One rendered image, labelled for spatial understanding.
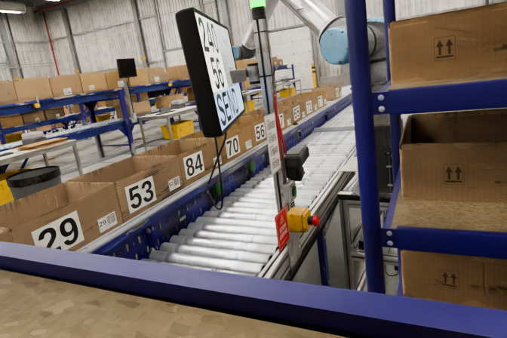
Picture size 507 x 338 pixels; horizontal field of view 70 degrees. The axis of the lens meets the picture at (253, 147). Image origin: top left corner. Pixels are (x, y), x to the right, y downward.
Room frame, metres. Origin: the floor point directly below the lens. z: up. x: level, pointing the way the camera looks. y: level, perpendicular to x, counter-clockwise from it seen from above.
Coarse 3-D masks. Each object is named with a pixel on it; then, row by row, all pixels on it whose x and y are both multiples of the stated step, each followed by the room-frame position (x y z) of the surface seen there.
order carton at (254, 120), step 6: (264, 114) 2.76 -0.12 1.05; (240, 120) 2.85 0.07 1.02; (246, 120) 2.83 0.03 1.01; (252, 120) 2.80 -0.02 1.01; (258, 120) 2.49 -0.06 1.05; (252, 126) 2.40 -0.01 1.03; (252, 132) 2.39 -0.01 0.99; (252, 138) 2.38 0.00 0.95; (264, 138) 2.55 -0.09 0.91; (258, 144) 2.45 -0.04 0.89
